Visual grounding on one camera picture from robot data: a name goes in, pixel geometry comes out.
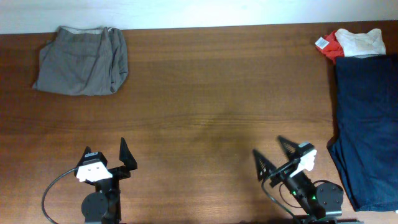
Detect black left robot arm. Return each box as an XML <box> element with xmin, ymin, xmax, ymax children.
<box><xmin>74</xmin><ymin>138</ymin><xmax>137</xmax><ymax>224</ymax></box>

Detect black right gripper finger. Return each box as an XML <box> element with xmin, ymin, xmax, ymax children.
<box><xmin>277</xmin><ymin>136</ymin><xmax>300</xmax><ymax>161</ymax></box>
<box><xmin>252</xmin><ymin>149</ymin><xmax>277</xmax><ymax>181</ymax></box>

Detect white cream garment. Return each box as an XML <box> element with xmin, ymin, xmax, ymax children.
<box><xmin>335</xmin><ymin>29</ymin><xmax>386</xmax><ymax>57</ymax></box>

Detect red garment with label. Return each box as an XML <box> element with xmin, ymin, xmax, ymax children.
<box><xmin>315</xmin><ymin>30</ymin><xmax>345</xmax><ymax>64</ymax></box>

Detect folded grey shorts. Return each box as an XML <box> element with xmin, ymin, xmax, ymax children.
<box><xmin>32</xmin><ymin>26</ymin><xmax>129</xmax><ymax>96</ymax></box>

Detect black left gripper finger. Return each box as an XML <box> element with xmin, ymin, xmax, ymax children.
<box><xmin>119</xmin><ymin>138</ymin><xmax>137</xmax><ymax>170</ymax></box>
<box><xmin>76</xmin><ymin>146</ymin><xmax>91</xmax><ymax>167</ymax></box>

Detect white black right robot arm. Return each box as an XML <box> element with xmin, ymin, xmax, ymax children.
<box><xmin>252</xmin><ymin>136</ymin><xmax>344</xmax><ymax>223</ymax></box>

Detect dark blue shorts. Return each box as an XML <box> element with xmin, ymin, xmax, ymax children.
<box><xmin>328</xmin><ymin>54</ymin><xmax>397</xmax><ymax>212</ymax></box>

